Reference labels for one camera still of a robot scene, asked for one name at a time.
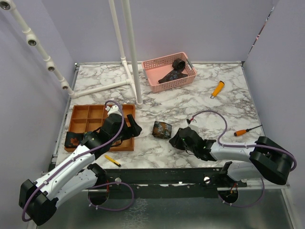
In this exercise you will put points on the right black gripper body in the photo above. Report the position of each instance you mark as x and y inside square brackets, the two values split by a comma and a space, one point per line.
[179, 142]

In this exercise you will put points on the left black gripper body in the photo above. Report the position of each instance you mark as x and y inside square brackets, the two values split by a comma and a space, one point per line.
[121, 133]

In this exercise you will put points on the brown grey floral tie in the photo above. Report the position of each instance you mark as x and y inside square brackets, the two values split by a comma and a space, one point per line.
[162, 130]

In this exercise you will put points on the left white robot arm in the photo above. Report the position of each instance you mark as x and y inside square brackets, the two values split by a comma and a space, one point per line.
[41, 198]

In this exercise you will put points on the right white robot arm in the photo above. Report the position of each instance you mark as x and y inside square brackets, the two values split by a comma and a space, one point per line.
[264, 159]

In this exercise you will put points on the navy yellow-flower rolled tie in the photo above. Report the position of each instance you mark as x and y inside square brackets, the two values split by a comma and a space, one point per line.
[89, 136]

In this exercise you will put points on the wooden compartment tray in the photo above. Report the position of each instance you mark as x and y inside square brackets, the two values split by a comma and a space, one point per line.
[86, 118]

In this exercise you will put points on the black orange-flower rolled tie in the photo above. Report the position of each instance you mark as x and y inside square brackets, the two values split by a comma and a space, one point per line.
[73, 139]

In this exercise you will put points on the pink perforated plastic basket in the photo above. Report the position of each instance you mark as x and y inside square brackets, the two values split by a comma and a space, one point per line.
[156, 69]

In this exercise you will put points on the dark blue-flowered tie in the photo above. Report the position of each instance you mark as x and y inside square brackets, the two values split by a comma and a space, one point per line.
[176, 73]

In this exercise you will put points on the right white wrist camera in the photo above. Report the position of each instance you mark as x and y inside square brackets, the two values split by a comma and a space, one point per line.
[192, 124]

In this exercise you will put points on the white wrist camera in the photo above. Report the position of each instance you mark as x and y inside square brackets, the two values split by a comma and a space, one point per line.
[114, 109]
[192, 124]

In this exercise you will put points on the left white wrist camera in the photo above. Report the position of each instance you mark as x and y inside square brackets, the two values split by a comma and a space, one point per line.
[114, 109]

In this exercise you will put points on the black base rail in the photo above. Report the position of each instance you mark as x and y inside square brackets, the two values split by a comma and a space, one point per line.
[163, 183]

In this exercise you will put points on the orange handled screwdriver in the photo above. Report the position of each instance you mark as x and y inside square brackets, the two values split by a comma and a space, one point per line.
[244, 131]

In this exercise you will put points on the yellow handled utility knife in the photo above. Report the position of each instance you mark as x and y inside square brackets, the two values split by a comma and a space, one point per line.
[217, 90]

